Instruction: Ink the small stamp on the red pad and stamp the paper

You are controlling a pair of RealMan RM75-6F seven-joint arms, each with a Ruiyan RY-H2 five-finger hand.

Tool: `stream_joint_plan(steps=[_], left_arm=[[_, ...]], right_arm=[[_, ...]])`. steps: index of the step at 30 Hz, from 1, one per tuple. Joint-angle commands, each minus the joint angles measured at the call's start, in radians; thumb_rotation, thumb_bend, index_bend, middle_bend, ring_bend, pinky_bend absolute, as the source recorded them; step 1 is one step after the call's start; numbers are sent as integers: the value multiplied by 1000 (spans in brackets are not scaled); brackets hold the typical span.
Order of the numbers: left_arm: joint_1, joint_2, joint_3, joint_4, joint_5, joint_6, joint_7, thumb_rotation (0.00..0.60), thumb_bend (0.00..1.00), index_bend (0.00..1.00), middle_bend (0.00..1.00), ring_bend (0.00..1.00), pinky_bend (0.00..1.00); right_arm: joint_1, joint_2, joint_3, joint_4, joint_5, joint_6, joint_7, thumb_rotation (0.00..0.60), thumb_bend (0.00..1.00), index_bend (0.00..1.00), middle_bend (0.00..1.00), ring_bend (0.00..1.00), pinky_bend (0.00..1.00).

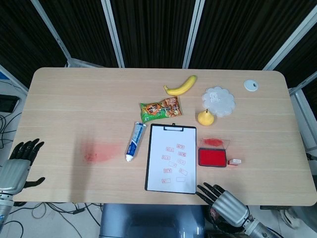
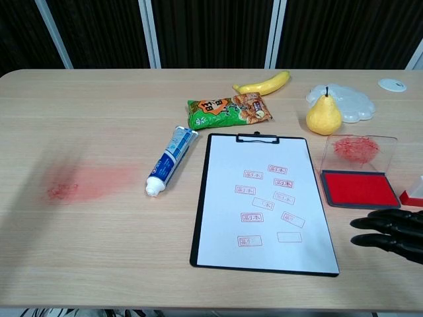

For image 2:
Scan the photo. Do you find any black grey right robot hand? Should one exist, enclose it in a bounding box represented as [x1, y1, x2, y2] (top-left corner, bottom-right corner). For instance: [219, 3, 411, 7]
[350, 208, 423, 265]

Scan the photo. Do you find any red white stamp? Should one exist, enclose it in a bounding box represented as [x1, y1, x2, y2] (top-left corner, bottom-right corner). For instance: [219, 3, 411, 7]
[399, 176, 423, 208]

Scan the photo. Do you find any red ink pad clear lid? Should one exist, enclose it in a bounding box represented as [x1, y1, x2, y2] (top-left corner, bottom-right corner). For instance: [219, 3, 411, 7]
[319, 134, 402, 209]

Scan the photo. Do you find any white flower-shaped plate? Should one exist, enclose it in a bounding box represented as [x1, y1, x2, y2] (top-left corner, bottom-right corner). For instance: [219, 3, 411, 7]
[304, 83, 377, 123]

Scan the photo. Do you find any yellow pear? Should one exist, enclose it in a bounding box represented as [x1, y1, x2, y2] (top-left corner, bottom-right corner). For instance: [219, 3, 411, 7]
[305, 86, 343, 135]

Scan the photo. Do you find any white stamped paper sheet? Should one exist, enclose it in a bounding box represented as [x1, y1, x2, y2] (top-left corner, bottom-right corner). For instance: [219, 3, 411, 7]
[196, 135, 340, 274]

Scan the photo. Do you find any black clipboard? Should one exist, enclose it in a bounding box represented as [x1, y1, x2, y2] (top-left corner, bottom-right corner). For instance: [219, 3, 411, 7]
[189, 131, 340, 277]

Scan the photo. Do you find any yellow banana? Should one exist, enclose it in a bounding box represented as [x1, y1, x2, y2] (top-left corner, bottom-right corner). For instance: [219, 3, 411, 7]
[232, 70, 291, 96]

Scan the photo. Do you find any green orange snack bag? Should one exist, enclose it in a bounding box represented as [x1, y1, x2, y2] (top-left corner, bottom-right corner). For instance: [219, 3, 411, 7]
[186, 92, 274, 130]

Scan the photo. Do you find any blue white toothpaste tube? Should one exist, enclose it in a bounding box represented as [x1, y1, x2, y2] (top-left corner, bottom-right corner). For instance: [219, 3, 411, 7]
[145, 125, 199, 198]

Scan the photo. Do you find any white round cable grommet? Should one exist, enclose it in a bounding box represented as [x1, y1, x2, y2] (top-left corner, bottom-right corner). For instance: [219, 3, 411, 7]
[377, 78, 407, 92]

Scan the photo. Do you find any white partition frame post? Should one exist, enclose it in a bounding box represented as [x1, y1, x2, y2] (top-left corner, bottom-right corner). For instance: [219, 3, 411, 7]
[264, 0, 287, 69]
[405, 42, 423, 70]
[138, 0, 162, 69]
[34, 0, 73, 69]

